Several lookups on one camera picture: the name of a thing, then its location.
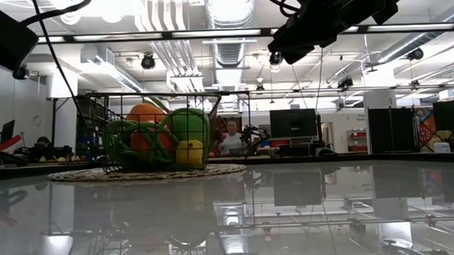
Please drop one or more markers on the black ceiling spotlight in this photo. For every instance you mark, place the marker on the black ceiling spotlight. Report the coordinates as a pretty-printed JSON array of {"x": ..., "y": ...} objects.
[
  {"x": 20, "y": 75},
  {"x": 415, "y": 54},
  {"x": 274, "y": 59},
  {"x": 148, "y": 61},
  {"x": 345, "y": 82}
]

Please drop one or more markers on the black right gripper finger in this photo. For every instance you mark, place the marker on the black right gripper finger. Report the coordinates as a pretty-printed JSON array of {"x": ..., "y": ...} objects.
[
  {"x": 298, "y": 53},
  {"x": 284, "y": 42}
]

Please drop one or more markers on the small white box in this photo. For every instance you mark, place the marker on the small white box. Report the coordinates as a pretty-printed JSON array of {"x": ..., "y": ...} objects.
[{"x": 441, "y": 147}]

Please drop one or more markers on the black background robot arm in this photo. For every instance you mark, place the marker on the black background robot arm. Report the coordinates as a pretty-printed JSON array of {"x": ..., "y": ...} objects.
[{"x": 255, "y": 135}]

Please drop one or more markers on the silver ceiling air duct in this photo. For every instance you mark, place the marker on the silver ceiling air duct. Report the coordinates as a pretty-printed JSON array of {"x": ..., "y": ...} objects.
[{"x": 228, "y": 10}]

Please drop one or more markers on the green apple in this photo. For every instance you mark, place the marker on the green apple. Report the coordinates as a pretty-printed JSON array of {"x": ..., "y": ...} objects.
[{"x": 189, "y": 125}]

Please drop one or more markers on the shelf with red bins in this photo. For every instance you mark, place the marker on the shelf with red bins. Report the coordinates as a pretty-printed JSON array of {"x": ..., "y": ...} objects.
[{"x": 358, "y": 140}]

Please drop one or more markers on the black room partition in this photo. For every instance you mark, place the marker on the black room partition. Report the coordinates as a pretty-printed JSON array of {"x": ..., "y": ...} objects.
[{"x": 391, "y": 129}]

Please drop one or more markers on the person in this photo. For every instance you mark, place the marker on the person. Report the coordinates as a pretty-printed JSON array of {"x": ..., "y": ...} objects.
[
  {"x": 42, "y": 147},
  {"x": 232, "y": 140}
]

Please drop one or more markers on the orange mandarin fruit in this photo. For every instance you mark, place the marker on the orange mandarin fruit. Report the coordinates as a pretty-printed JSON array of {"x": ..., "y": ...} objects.
[{"x": 145, "y": 113}]

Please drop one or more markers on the small black monitor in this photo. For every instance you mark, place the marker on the small black monitor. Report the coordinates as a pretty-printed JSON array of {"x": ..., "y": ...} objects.
[{"x": 7, "y": 131}]

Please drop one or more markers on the round woven straw mat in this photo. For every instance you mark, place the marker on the round woven straw mat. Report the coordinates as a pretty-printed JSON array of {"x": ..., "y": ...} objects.
[{"x": 213, "y": 170}]

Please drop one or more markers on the green bean bundle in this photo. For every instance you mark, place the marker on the green bean bundle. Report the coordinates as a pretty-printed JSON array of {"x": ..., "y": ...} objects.
[{"x": 116, "y": 142}]

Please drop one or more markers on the black metal table frame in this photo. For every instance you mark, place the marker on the black metal table frame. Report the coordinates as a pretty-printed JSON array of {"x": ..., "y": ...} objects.
[{"x": 326, "y": 159}]

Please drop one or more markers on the colourful patterned poster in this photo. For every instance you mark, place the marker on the colourful patterned poster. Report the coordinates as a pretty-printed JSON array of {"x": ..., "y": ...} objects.
[{"x": 425, "y": 130}]

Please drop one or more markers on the red watermelon slice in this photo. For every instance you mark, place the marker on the red watermelon slice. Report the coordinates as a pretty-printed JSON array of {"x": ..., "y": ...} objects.
[{"x": 144, "y": 143}]

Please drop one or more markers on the yellow lemon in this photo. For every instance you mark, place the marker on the yellow lemon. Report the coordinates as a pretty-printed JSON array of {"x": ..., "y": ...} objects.
[{"x": 190, "y": 153}]

